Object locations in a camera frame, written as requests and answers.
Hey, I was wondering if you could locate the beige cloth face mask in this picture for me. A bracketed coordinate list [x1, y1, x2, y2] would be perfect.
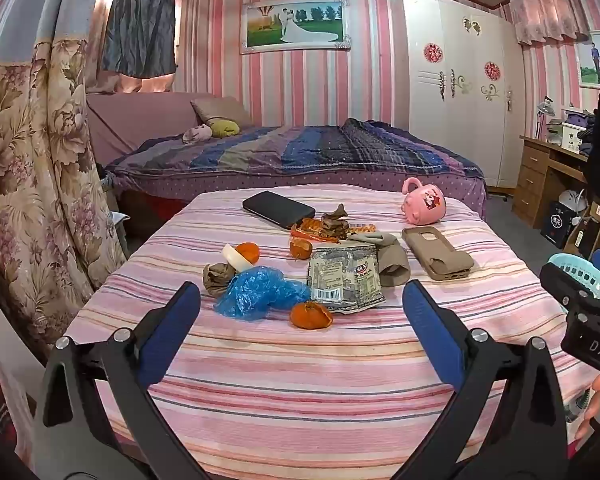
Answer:
[347, 231, 412, 287]

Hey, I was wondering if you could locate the pink striped tablecloth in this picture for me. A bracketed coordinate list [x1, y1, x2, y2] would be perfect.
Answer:
[62, 183, 600, 480]

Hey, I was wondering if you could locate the brown stocking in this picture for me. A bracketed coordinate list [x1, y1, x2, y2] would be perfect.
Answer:
[202, 264, 238, 297]

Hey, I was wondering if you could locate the framed wedding photo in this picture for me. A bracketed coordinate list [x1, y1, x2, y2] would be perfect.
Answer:
[240, 0, 352, 55]

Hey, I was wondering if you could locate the dark gift box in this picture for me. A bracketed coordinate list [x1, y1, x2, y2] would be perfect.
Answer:
[540, 201, 576, 250]

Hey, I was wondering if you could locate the blue plastic bag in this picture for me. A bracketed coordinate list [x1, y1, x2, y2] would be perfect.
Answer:
[213, 266, 312, 319]

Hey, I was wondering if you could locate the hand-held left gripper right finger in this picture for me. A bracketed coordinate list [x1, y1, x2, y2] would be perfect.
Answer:
[395, 280, 568, 480]

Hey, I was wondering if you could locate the white wardrobe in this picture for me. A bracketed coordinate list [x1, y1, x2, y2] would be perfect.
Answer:
[397, 0, 526, 188]

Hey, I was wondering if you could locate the person's right hand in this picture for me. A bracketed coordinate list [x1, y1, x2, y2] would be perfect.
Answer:
[575, 372, 600, 441]

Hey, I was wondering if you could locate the tan phone case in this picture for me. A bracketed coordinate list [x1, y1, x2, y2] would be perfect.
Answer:
[401, 226, 475, 281]

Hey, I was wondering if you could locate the white tape roll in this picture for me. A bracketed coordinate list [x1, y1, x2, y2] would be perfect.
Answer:
[222, 243, 256, 273]

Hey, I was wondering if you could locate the wooden desk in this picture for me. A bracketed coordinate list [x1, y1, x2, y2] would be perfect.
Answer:
[511, 135, 600, 251]

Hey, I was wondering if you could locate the pink cartoon mug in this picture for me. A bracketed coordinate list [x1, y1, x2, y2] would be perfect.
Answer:
[401, 177, 447, 225]

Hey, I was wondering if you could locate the dark grey curtain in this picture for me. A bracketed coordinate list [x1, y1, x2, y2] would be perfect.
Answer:
[101, 0, 177, 78]

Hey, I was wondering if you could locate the purple dotted bed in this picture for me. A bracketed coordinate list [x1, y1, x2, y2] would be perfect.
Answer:
[112, 167, 488, 221]

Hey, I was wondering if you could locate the bed with striped quilt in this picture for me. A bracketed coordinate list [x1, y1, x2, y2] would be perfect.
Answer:
[105, 117, 486, 181]

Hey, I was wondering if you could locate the orange snack wrapper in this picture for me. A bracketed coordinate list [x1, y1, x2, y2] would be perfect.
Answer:
[290, 218, 376, 241]

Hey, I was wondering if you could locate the purple headboard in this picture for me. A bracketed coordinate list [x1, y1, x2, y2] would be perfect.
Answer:
[86, 91, 216, 166]

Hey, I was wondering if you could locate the green plush toy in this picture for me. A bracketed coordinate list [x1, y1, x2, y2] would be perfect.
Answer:
[209, 118, 241, 138]

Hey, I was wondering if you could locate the pink valance curtain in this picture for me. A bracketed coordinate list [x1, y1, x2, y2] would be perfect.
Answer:
[507, 0, 593, 46]

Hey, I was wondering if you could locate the teal plastic basket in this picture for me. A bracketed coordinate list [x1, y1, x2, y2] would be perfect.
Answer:
[547, 252, 600, 306]

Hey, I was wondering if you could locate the pink satin curtain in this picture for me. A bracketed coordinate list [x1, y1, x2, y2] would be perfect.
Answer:
[82, 0, 181, 95]

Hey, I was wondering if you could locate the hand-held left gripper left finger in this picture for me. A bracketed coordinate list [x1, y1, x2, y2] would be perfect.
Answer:
[32, 281, 203, 480]

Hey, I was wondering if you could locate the pink plush toy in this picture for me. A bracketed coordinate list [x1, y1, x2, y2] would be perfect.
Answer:
[182, 124, 213, 143]

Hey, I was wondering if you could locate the small framed photo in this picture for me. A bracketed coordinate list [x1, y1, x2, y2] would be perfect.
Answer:
[576, 30, 600, 90]

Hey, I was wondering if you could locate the brown paper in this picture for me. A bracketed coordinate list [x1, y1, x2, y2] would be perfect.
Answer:
[321, 204, 351, 238]

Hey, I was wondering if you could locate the white storage box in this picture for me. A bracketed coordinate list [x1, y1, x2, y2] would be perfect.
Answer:
[561, 122, 586, 153]

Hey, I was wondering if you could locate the desk lamp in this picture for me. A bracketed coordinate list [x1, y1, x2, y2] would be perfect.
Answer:
[536, 96, 556, 141]

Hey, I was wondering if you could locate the beige pillow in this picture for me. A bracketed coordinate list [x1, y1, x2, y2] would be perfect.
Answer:
[190, 96, 253, 128]

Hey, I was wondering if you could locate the black phone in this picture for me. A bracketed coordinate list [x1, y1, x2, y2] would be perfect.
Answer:
[242, 190, 317, 231]

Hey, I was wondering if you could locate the floral curtain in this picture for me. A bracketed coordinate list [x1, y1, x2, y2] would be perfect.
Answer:
[0, 0, 131, 366]

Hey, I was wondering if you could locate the silver snack packet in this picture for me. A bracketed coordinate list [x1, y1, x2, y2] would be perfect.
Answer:
[307, 245, 387, 315]

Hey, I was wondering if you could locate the orange plastic lid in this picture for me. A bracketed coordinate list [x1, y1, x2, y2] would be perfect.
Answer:
[235, 242, 260, 266]

